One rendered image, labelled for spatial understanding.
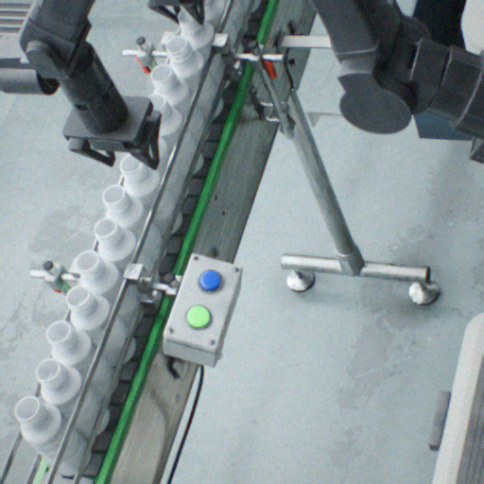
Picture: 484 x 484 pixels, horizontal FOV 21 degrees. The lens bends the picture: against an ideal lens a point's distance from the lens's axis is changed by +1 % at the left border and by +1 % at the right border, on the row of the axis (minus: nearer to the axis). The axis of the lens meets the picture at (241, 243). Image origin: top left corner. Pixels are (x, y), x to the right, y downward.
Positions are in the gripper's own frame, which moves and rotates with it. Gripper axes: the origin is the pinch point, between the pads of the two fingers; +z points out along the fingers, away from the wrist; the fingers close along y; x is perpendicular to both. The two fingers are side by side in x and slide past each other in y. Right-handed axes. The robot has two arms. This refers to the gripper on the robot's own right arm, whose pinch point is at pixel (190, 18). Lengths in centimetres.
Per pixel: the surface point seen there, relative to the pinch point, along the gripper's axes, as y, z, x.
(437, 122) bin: -32, 38, -10
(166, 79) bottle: -0.3, -0.5, 13.1
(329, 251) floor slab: 13, 116, -28
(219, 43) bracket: -4.3, 4.3, 1.3
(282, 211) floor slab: 28, 116, -39
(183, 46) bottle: 0.2, 1.5, 4.6
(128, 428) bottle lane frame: -5, 17, 65
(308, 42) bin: -10.2, 23.1, -15.4
